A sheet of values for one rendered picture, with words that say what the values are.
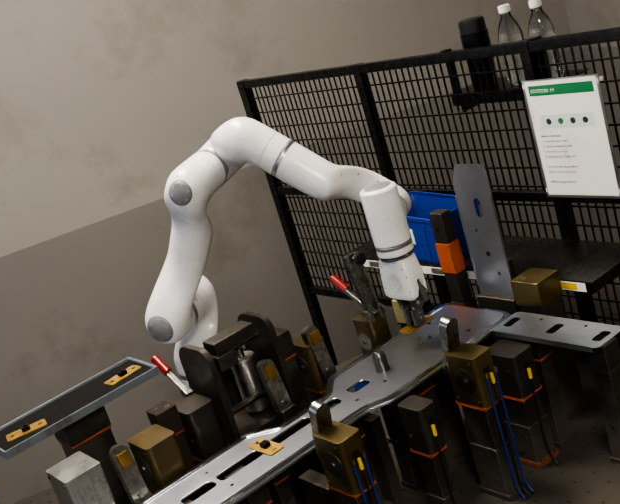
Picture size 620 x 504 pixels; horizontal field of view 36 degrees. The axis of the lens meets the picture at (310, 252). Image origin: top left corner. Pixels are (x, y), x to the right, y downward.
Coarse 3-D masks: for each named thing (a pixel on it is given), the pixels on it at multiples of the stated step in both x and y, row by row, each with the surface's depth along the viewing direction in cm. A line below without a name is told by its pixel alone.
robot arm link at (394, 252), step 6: (408, 240) 212; (396, 246) 210; (402, 246) 211; (408, 246) 211; (378, 252) 213; (384, 252) 211; (390, 252) 211; (396, 252) 211; (402, 252) 211; (384, 258) 212; (390, 258) 213
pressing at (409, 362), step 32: (480, 320) 224; (384, 352) 223; (416, 352) 218; (352, 384) 212; (384, 384) 208; (416, 384) 205; (352, 416) 199; (224, 448) 201; (288, 448) 194; (192, 480) 193; (224, 480) 189; (256, 480) 186
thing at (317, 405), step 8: (320, 400) 187; (312, 408) 185; (320, 408) 185; (328, 408) 186; (312, 416) 185; (320, 416) 185; (328, 416) 187; (312, 424) 187; (320, 424) 186; (328, 424) 187
